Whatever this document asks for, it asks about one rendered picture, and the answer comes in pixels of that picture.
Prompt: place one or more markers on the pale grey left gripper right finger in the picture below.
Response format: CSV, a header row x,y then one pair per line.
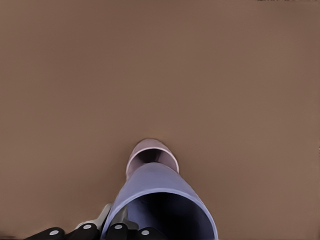
x,y
123,220

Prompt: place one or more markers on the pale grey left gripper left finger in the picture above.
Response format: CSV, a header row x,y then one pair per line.
x,y
98,219

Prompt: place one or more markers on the purple cup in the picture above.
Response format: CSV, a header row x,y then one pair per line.
x,y
155,180

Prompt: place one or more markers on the pink cup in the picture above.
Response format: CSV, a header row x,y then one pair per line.
x,y
140,152

